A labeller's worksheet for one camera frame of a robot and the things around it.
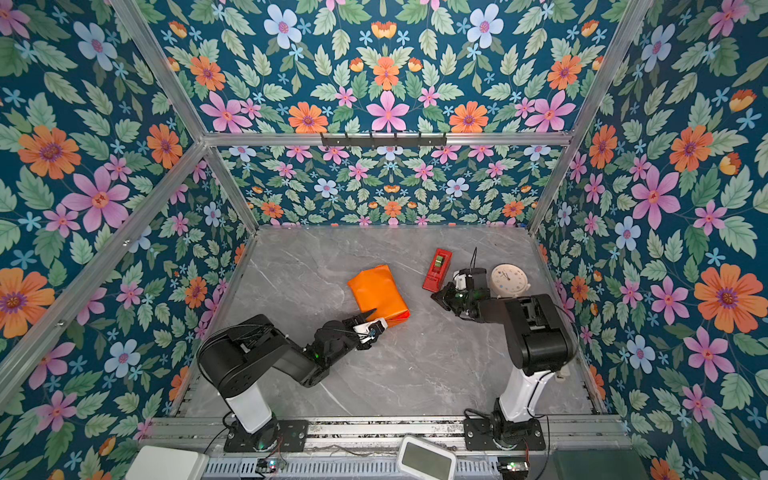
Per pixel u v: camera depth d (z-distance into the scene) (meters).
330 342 0.69
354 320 0.80
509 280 1.01
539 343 0.49
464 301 0.84
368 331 0.75
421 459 0.67
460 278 0.93
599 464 0.69
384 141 0.93
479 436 0.73
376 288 0.94
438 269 1.01
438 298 0.95
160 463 0.67
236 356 0.49
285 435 0.73
